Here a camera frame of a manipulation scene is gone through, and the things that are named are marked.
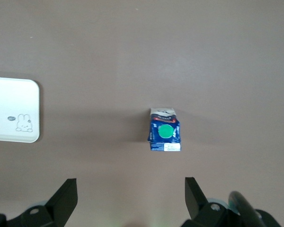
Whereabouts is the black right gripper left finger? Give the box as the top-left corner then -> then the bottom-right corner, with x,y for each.
20,178 -> 79,227

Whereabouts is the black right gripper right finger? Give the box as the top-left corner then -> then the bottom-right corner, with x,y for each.
184,176 -> 231,227

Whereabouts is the blue milk carton green dot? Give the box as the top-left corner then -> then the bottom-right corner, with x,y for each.
147,107 -> 182,152

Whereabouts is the cream rabbit print tray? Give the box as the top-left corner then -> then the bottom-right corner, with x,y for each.
0,76 -> 41,143

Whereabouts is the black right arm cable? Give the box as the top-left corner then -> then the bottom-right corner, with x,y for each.
228,191 -> 267,227

